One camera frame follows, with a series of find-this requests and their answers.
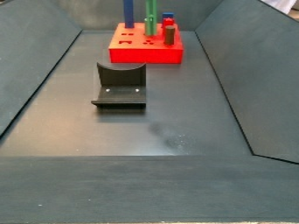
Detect green three prong object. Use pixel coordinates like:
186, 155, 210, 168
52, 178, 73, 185
144, 0, 157, 36

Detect black curved fixture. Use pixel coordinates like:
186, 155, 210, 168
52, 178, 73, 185
90, 64, 145, 108

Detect red peg board block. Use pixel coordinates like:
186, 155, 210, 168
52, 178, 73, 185
108, 23, 182, 64

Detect dark brown hexagonal peg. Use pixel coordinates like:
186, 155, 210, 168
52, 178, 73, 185
164, 25, 174, 46

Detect red star peg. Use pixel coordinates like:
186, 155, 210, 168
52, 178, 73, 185
162, 17, 174, 32

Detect short blue rounded peg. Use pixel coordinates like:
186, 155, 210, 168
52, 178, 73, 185
162, 12, 173, 26

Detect tall blue rectangular peg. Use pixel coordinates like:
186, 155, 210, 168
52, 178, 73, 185
122, 0, 134, 28

